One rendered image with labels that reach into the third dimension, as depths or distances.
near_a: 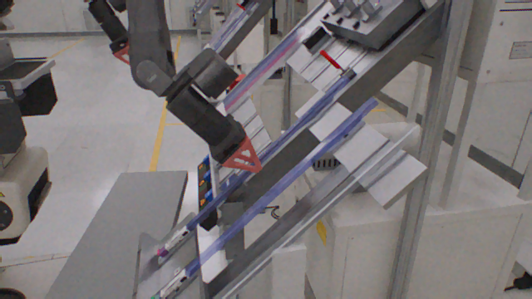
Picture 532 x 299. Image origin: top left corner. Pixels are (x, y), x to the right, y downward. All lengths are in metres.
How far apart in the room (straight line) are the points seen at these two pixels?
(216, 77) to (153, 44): 0.11
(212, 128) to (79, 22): 9.40
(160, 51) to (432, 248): 0.98
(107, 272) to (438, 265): 0.97
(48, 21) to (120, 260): 9.34
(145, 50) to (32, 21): 9.67
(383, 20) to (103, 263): 0.88
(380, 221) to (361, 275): 0.20
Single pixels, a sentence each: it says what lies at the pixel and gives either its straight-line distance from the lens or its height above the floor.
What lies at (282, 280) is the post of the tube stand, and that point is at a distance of 0.68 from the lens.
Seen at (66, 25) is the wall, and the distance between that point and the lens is 10.06.
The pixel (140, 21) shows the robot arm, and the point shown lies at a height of 1.17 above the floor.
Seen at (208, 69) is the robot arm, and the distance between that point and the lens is 0.60.
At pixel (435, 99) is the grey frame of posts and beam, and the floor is 0.98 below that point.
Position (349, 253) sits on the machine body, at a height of 0.51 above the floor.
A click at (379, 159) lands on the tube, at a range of 0.49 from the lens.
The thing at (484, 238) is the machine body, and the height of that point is 0.50.
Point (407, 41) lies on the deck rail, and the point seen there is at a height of 1.11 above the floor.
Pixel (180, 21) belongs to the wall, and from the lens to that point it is 9.61.
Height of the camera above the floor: 1.23
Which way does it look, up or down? 26 degrees down
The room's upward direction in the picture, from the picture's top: straight up
